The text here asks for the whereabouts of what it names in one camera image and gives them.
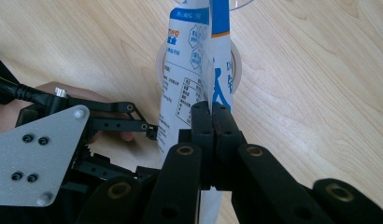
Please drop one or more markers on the white and blue pouch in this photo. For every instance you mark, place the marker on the white and blue pouch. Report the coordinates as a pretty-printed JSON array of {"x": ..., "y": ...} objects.
[{"x": 183, "y": 62}]

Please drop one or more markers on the clear glass jar with lid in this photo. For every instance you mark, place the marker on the clear glass jar with lid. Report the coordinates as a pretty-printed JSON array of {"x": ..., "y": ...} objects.
[{"x": 238, "y": 67}]

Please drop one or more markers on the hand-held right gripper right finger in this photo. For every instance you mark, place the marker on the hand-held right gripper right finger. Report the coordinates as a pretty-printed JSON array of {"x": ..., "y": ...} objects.
[{"x": 225, "y": 137}]

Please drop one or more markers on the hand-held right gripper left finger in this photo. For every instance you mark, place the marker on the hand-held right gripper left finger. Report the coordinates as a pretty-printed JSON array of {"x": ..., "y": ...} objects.
[{"x": 207, "y": 140}]

